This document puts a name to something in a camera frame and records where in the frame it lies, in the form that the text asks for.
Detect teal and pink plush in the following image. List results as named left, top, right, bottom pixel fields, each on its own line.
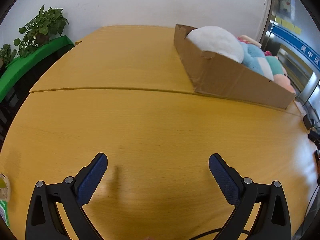
left=266, top=56, right=296, bottom=95

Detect light blue bear plush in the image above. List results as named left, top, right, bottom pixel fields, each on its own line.
left=240, top=42, right=274, bottom=81

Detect white panda plush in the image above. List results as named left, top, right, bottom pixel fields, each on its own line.
left=187, top=26, right=244, bottom=63

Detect pink bear plush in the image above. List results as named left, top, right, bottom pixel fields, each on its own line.
left=238, top=35, right=261, bottom=48

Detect snack packet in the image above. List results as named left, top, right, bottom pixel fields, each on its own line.
left=0, top=173, right=11, bottom=227

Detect black devices at table edge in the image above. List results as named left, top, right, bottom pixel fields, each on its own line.
left=303, top=114, right=319, bottom=169

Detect green cloth covered shelf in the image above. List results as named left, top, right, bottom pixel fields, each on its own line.
left=1, top=36, right=74, bottom=101

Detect brown cardboard box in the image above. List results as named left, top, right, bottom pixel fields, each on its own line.
left=174, top=24, right=295, bottom=109

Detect small potted plant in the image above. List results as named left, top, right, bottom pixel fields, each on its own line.
left=0, top=44, right=17, bottom=66

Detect blue window banner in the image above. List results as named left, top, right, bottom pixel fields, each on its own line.
left=270, top=25, right=319, bottom=70

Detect potted green plant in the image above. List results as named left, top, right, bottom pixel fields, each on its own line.
left=13, top=5, right=69, bottom=57

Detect yellow sticky notes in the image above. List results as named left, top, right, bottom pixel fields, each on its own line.
left=274, top=16, right=302, bottom=35

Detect cartoon poster on glass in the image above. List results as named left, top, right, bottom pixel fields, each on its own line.
left=279, top=0, right=291, bottom=17

